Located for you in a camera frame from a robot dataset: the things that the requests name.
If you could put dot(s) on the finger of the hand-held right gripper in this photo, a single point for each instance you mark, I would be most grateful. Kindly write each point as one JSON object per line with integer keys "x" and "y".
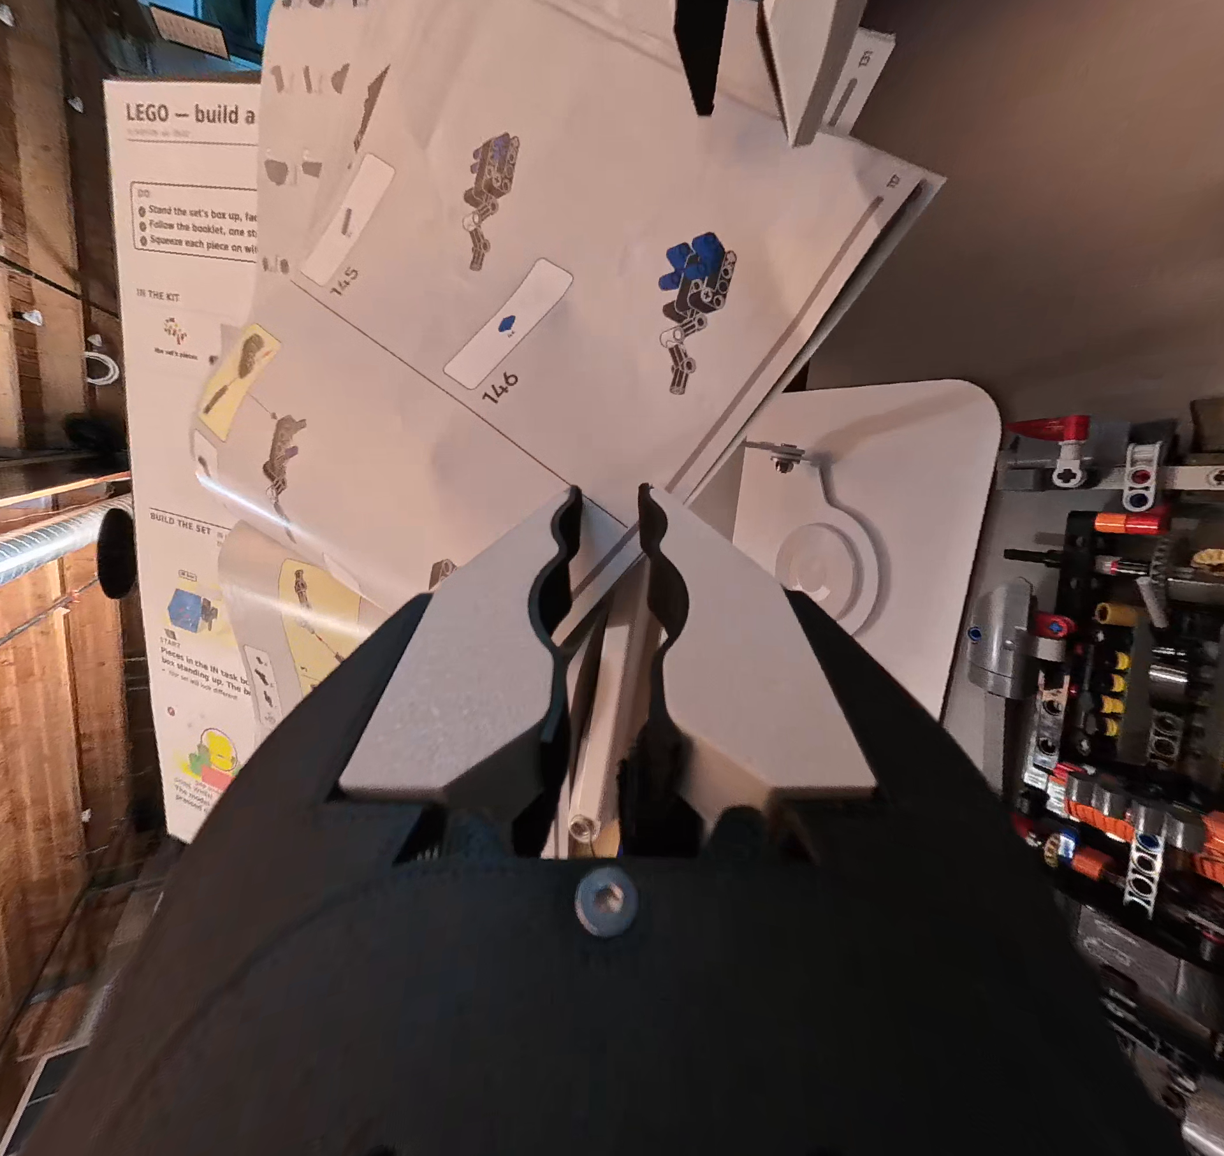
{"x": 697, "y": 27}

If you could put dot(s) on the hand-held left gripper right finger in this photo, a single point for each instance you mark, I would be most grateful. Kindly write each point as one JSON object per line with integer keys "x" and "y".
{"x": 765, "y": 687}

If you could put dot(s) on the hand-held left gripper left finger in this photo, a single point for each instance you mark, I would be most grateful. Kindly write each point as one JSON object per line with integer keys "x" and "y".
{"x": 459, "y": 678}

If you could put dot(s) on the white lego instruction booklet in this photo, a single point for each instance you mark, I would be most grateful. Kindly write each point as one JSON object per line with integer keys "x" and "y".
{"x": 572, "y": 218}

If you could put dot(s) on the large black lego chassis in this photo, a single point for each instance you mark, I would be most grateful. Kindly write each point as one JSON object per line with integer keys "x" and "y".
{"x": 1100, "y": 650}

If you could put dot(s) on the white sign stand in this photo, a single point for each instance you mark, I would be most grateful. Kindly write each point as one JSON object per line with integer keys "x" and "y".
{"x": 908, "y": 506}

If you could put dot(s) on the white printed instruction placard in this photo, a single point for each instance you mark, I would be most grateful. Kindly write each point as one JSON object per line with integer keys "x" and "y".
{"x": 162, "y": 430}

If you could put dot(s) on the silver corrugated pipe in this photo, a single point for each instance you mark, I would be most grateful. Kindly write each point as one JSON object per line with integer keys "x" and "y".
{"x": 47, "y": 550}

